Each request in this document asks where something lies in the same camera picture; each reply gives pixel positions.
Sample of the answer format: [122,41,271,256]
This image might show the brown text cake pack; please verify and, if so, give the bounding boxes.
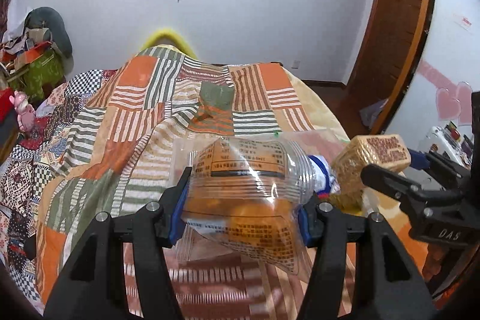
[329,133,413,211]

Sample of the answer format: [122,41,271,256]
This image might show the blue white snack bag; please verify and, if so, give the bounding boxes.
[308,155,340,197]

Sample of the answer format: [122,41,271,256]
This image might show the clear bag orange snacks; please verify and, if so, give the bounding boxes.
[182,136,314,280]

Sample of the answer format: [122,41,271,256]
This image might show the white sliding wardrobe door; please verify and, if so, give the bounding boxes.
[386,0,479,149]

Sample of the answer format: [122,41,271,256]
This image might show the checkered patchwork sheet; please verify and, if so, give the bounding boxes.
[1,69,116,313]

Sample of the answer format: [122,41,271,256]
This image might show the patchwork striped quilt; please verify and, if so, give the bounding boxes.
[36,46,348,319]

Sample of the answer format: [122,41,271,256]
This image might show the clear plastic storage box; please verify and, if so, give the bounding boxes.
[171,129,365,274]

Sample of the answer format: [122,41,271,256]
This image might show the dark blue box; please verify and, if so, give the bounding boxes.
[0,110,19,164]

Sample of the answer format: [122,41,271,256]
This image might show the pink rabbit toy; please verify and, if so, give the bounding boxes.
[9,91,36,134]

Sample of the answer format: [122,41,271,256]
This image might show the red gift box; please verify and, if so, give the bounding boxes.
[0,87,14,123]

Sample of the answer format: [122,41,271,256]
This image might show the green shopping bag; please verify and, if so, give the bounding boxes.
[7,49,65,102]

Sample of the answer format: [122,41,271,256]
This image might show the yellow foam headboard arch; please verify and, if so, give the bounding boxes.
[141,28,198,59]

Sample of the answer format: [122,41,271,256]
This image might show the wooden wardrobe frame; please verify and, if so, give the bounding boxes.
[347,0,431,134]

